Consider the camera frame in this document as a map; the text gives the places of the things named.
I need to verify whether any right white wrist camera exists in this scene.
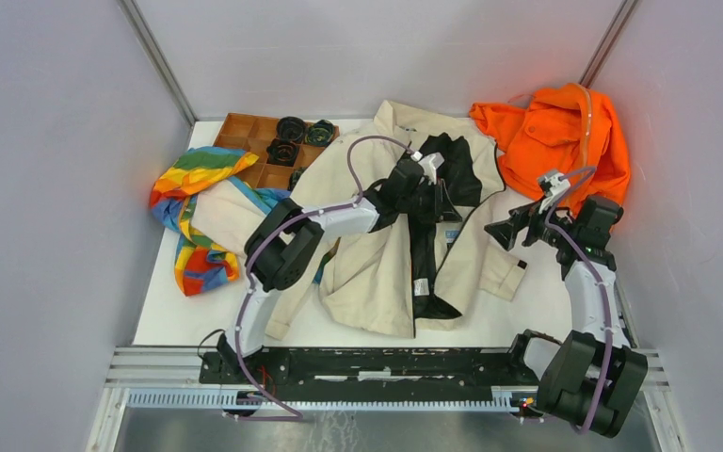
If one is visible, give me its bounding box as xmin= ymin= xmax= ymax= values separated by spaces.
xmin=538 ymin=169 xmax=571 ymax=213

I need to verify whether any black rolled sock far right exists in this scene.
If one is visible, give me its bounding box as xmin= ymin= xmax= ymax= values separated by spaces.
xmin=304 ymin=120 xmax=335 ymax=148

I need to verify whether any black rolled sock near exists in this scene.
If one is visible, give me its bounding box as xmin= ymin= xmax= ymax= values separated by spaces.
xmin=287 ymin=167 xmax=306 ymax=191

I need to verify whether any rainbow striped garment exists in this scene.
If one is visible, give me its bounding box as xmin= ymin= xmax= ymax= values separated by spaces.
xmin=149 ymin=146 xmax=290 ymax=297

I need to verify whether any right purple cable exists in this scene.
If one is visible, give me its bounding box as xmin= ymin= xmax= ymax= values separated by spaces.
xmin=538 ymin=166 xmax=616 ymax=436

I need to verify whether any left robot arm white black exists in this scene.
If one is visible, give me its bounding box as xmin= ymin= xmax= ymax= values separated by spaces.
xmin=217 ymin=153 xmax=458 ymax=383

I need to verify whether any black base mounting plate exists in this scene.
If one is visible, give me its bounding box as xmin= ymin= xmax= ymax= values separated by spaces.
xmin=199 ymin=347 xmax=540 ymax=404

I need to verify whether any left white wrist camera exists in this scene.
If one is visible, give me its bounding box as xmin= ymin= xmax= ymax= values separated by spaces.
xmin=410 ymin=152 xmax=444 ymax=185

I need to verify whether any brown wooden compartment tray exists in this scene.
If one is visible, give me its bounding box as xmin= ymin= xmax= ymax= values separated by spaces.
xmin=215 ymin=113 xmax=340 ymax=190

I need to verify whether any black rolled sock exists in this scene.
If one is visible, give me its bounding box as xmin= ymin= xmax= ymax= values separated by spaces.
xmin=276 ymin=116 xmax=308 ymax=143
xmin=266 ymin=138 xmax=300 ymax=168
xmin=287 ymin=167 xmax=306 ymax=191
xmin=304 ymin=120 xmax=335 ymax=148

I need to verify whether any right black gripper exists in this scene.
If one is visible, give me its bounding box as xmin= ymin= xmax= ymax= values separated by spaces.
xmin=484 ymin=194 xmax=580 ymax=251

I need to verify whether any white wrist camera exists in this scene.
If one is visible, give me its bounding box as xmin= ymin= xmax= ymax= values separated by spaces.
xmin=538 ymin=169 xmax=571 ymax=213
xmin=410 ymin=152 xmax=444 ymax=185

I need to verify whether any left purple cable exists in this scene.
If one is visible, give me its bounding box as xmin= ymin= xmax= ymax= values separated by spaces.
xmin=233 ymin=134 xmax=419 ymax=424

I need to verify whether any black rolled sock far left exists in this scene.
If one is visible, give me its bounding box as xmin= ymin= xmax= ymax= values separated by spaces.
xmin=276 ymin=116 xmax=308 ymax=143

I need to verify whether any beige zip jacket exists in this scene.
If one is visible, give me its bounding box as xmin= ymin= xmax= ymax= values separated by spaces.
xmin=189 ymin=100 xmax=530 ymax=341

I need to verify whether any aluminium frame rail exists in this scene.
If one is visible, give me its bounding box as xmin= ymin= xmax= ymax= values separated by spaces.
xmin=104 ymin=347 xmax=671 ymax=414

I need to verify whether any purple cable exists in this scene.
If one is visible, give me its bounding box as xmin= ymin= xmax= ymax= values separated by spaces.
xmin=233 ymin=134 xmax=419 ymax=424
xmin=538 ymin=166 xmax=616 ymax=436

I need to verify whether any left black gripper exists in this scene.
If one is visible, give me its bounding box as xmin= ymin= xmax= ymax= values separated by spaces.
xmin=398 ymin=179 xmax=463 ymax=224

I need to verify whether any black rolled sock middle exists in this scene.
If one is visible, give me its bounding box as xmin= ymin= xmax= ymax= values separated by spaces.
xmin=266 ymin=138 xmax=300 ymax=168

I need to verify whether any orange jacket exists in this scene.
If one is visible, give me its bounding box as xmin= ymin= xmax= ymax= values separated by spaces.
xmin=469 ymin=83 xmax=631 ymax=213

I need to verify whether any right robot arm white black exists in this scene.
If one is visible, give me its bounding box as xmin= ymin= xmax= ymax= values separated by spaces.
xmin=484 ymin=195 xmax=649 ymax=438

